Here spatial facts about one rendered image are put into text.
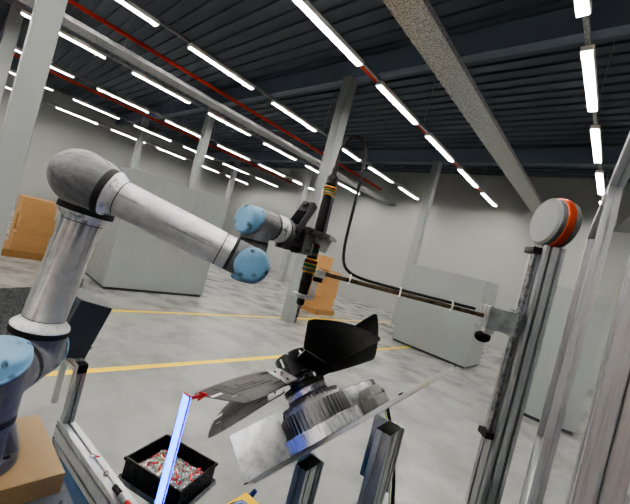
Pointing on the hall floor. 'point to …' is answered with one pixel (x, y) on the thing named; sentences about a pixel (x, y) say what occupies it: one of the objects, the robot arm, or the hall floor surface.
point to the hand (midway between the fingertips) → (323, 236)
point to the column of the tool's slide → (516, 381)
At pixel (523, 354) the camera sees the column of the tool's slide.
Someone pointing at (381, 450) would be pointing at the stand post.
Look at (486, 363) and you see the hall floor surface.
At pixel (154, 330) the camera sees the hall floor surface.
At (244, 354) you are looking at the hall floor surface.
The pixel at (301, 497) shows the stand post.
